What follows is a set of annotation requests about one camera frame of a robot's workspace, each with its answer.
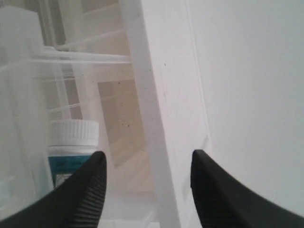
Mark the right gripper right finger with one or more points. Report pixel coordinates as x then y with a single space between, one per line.
221 201

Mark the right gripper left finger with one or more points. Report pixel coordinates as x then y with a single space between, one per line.
77 203

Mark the white pill bottle teal label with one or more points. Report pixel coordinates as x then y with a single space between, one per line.
71 143

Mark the clear drawer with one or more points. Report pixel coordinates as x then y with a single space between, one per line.
70 59

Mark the white plastic drawer cabinet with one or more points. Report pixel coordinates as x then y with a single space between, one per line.
225 77

